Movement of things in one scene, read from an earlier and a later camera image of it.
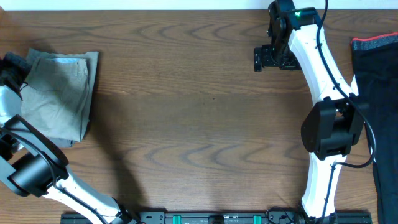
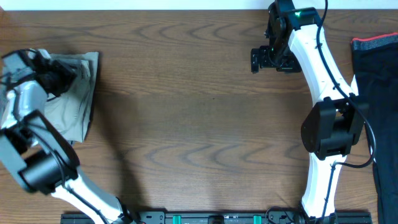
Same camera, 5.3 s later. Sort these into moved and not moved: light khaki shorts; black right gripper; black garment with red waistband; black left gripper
Moved: black left gripper
Not moved: black garment with red waistband; black right gripper; light khaki shorts
